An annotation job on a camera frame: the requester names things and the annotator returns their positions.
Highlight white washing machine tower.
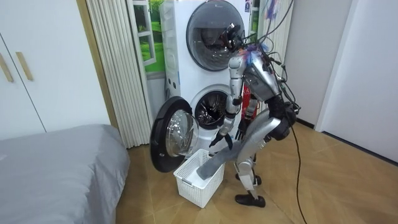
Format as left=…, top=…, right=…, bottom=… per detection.
left=159, top=0, right=259, bottom=156

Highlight robot legs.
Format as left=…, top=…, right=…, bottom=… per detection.
left=233, top=107, right=282, bottom=208

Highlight grey bed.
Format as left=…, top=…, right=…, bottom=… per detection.
left=0, top=124, right=131, bottom=224

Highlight white pleated curtain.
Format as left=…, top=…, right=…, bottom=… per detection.
left=257, top=0, right=295, bottom=113
left=85, top=0, right=153, bottom=149

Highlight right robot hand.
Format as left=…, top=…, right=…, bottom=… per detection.
left=234, top=118, right=250, bottom=142

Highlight white plastic laundry basket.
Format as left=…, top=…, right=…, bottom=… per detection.
left=173, top=148, right=226, bottom=209

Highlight grey towel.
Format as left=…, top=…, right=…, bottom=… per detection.
left=196, top=140, right=246, bottom=181

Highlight white folded cloth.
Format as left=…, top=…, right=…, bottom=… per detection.
left=185, top=169, right=213, bottom=190

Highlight black round glass washer door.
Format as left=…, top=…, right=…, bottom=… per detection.
left=149, top=95, right=200, bottom=174

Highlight red object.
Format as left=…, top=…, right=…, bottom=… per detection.
left=241, top=85, right=259, bottom=121

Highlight robot body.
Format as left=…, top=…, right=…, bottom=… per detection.
left=217, top=22, right=302, bottom=141

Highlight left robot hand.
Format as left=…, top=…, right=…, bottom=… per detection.
left=208, top=131, right=234, bottom=151

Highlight black floor cable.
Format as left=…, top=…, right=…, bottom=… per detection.
left=289, top=124, right=309, bottom=224

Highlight window landscape wall poster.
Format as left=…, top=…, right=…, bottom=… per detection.
left=126, top=0, right=167, bottom=80

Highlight white wardrobe with wooden handles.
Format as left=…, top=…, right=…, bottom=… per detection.
left=0, top=0, right=111, bottom=141

